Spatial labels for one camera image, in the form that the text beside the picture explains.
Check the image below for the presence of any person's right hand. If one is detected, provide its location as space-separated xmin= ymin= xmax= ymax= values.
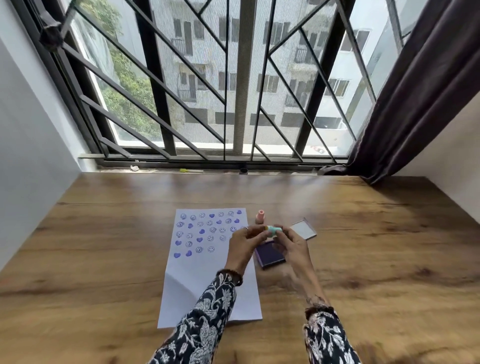
xmin=272 ymin=227 xmax=320 ymax=292

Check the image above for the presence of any person's left hand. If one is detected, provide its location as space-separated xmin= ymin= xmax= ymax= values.
xmin=226 ymin=226 xmax=273 ymax=279

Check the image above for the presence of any person's right forearm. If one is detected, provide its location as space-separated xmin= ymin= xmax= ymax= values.
xmin=298 ymin=286 xmax=361 ymax=364

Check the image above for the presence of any person's left forearm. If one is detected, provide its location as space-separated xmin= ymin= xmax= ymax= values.
xmin=148 ymin=271 xmax=245 ymax=364

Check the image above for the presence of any clear ink pad lid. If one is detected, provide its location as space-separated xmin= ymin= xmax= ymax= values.
xmin=290 ymin=218 xmax=318 ymax=241

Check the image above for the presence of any purple ink pad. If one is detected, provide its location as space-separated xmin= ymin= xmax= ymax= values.
xmin=255 ymin=240 xmax=287 ymax=270

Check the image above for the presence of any white stamped paper sheet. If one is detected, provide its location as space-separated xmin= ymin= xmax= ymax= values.
xmin=157 ymin=208 xmax=263 ymax=329

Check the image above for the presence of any white apartment building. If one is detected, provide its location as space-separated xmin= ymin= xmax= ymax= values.
xmin=150 ymin=0 xmax=379 ymax=151

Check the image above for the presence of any black metal window grille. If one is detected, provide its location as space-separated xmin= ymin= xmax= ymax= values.
xmin=15 ymin=0 xmax=380 ymax=164

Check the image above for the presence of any dark purple curtain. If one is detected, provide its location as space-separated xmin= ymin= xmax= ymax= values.
xmin=346 ymin=0 xmax=480 ymax=187

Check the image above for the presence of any green tree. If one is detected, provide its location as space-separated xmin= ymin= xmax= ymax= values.
xmin=77 ymin=0 xmax=166 ymax=137

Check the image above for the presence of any black window latch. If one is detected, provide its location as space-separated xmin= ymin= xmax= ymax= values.
xmin=38 ymin=7 xmax=64 ymax=49

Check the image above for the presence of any grey vertical window post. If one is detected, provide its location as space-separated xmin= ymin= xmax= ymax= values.
xmin=233 ymin=0 xmax=260 ymax=157

